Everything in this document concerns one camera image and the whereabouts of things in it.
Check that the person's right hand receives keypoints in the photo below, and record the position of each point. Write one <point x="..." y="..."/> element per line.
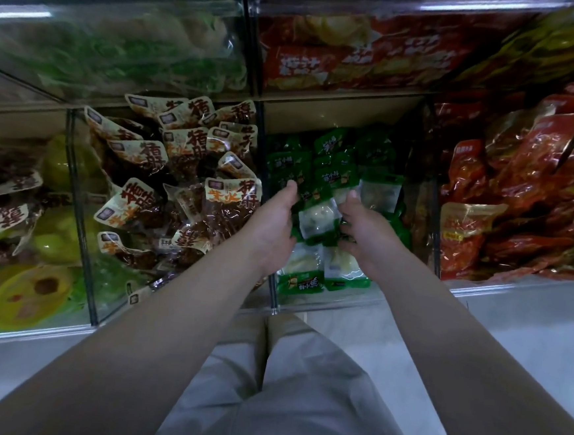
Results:
<point x="370" y="239"/>

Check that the person's left hand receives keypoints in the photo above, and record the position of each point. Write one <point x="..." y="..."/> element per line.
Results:
<point x="266" y="235"/>

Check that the green packet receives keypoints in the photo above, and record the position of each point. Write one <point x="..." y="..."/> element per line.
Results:
<point x="319" y="219"/>

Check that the pile of green bamboo packets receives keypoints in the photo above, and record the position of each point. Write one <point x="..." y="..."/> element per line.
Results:
<point x="316" y="163"/>

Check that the pile of brown snack packets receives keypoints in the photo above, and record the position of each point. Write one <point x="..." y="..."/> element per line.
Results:
<point x="161" y="185"/>

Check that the pile of glossy red snacks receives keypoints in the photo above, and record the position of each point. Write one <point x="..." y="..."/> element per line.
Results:
<point x="518" y="174"/>

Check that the red packets pile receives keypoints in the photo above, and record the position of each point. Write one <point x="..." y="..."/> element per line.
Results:
<point x="359" y="57"/>

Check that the long green vegetable packets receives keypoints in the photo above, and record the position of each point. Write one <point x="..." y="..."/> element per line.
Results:
<point x="112" y="52"/>

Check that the pile of jelly cups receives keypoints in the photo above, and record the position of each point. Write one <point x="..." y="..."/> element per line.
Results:
<point x="24" y="283"/>

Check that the yellow green packets pile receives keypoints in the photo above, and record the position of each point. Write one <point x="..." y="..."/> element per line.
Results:
<point x="548" y="47"/>

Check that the person's left forearm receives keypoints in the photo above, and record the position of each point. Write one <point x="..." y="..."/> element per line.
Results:
<point x="107" y="359"/>

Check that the person's right forearm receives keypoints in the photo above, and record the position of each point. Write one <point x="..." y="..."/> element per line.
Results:
<point x="482" y="379"/>

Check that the light grey shorts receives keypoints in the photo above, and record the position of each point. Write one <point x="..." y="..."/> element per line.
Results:
<point x="294" y="384"/>

